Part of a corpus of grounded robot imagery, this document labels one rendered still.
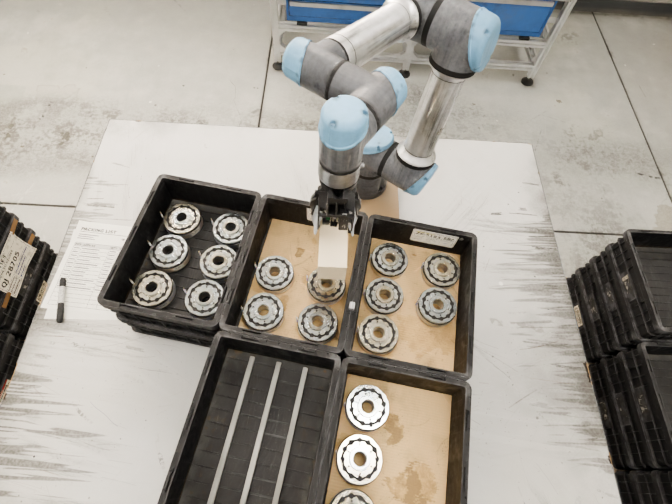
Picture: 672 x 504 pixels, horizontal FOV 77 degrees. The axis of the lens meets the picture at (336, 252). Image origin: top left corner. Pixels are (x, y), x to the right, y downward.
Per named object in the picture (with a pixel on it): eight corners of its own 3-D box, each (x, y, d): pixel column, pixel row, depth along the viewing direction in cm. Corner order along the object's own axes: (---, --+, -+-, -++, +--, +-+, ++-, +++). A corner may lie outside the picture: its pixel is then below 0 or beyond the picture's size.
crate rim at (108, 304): (161, 177, 121) (159, 172, 119) (263, 197, 120) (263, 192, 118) (98, 306, 102) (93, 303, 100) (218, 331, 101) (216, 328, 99)
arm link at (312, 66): (413, -33, 98) (279, 30, 70) (454, -15, 96) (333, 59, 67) (398, 18, 107) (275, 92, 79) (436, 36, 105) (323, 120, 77)
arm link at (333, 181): (319, 141, 75) (365, 143, 75) (318, 158, 79) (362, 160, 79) (317, 174, 71) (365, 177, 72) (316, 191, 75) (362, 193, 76)
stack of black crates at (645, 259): (562, 278, 199) (625, 228, 159) (624, 281, 200) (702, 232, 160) (583, 363, 180) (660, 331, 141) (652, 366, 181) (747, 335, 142)
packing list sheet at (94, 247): (73, 220, 136) (72, 220, 136) (146, 224, 137) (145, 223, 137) (36, 318, 121) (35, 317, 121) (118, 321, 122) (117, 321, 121)
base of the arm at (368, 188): (341, 164, 150) (344, 145, 141) (384, 164, 151) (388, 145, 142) (344, 199, 142) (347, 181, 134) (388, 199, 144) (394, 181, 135)
